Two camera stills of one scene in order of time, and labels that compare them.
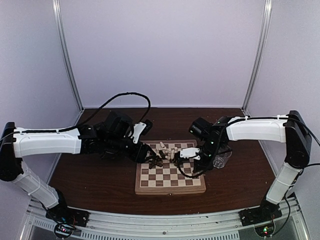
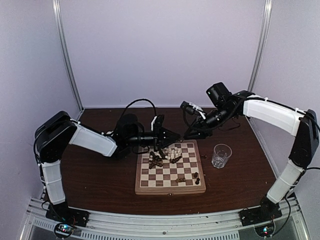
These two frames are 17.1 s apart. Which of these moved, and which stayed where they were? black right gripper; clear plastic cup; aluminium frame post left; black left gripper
Moved: black left gripper; black right gripper
Stayed: clear plastic cup; aluminium frame post left
